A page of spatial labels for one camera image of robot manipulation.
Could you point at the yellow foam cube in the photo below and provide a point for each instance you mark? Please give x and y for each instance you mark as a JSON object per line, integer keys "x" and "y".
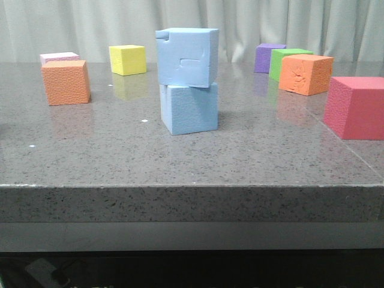
{"x": 127, "y": 60}

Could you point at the purple foam cube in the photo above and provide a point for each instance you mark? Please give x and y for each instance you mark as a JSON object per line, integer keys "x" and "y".
{"x": 263, "y": 56}

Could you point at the left orange foam cube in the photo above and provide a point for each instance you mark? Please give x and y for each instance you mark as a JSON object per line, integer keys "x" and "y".
{"x": 66, "y": 82}

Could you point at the grey curtain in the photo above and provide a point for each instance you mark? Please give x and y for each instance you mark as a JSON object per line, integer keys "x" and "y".
{"x": 346, "y": 30}

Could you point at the pink foam cube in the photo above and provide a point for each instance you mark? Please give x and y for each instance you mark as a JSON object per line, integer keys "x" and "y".
{"x": 60, "y": 56}

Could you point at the green foam cube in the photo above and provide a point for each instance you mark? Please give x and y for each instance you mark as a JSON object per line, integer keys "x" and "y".
{"x": 277, "y": 56}

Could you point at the orange foam cube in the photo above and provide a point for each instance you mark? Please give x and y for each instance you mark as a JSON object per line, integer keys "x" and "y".
{"x": 66, "y": 82}
{"x": 306, "y": 74}

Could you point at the notched light blue foam cube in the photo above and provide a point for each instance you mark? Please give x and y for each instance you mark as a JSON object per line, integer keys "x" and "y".
{"x": 187, "y": 56}

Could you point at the large red foam cube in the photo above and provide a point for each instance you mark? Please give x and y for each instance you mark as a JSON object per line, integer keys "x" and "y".
{"x": 354, "y": 108}

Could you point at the right orange foam cube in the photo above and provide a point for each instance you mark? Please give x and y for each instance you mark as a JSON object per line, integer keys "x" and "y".
{"x": 306, "y": 74}

